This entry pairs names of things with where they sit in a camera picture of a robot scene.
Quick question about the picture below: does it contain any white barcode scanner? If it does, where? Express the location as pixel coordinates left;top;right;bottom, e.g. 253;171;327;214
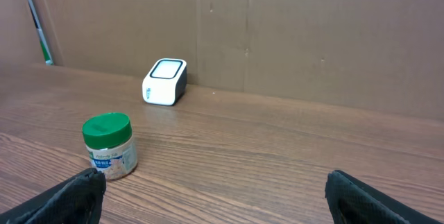
142;58;187;106

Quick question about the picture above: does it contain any white green strip behind cardboard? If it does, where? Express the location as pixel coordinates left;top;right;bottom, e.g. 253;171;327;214
27;0;53;65

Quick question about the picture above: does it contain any green lid spice jar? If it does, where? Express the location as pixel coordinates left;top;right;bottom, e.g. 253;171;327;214
82;112;138;180

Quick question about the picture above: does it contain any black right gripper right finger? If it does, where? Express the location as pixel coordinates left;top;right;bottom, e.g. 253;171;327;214
325;170;439;224

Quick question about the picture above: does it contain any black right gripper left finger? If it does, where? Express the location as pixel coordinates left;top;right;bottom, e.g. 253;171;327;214
1;168;106;224

